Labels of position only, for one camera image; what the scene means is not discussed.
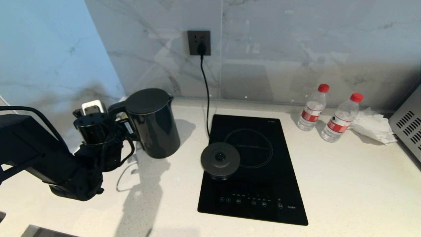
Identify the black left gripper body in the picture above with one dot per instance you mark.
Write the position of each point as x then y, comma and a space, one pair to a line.
126, 128

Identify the black electric kettle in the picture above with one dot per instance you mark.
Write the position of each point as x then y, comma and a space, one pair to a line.
154, 128

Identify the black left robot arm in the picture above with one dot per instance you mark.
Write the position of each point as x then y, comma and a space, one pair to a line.
49, 154

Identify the round grey kettle base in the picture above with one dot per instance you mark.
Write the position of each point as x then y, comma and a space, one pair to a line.
220, 161

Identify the red-capped water bottle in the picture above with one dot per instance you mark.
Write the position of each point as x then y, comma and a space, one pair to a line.
312, 112
340, 121

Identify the black glass induction cooktop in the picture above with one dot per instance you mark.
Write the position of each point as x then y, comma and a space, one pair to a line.
263, 191

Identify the crumpled white tissue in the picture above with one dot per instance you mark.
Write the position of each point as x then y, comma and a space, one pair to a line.
371, 126

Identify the silver vented appliance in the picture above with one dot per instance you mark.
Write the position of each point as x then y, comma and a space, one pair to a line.
408, 128

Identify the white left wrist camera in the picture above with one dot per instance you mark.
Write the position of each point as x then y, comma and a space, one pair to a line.
93, 107

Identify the dark grey wall socket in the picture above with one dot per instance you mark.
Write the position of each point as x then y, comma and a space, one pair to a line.
199, 39

